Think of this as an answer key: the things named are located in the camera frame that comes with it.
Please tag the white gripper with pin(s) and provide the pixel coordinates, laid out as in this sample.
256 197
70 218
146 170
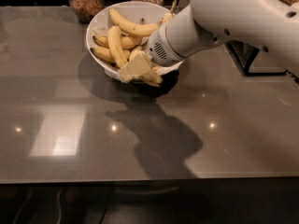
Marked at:
158 49

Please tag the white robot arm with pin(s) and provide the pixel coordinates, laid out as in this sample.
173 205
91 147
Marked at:
270 26

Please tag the top long yellow banana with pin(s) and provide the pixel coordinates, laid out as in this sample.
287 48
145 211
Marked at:
131 28

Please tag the white bowl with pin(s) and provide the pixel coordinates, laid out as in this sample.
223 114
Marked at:
132 11

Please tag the white paper bowl liner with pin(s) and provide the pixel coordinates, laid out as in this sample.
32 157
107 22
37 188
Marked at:
112 66

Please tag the right curved yellow banana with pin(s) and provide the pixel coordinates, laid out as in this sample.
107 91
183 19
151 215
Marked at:
169 15

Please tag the glass jar with nuts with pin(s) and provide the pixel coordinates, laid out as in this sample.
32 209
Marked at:
85 10

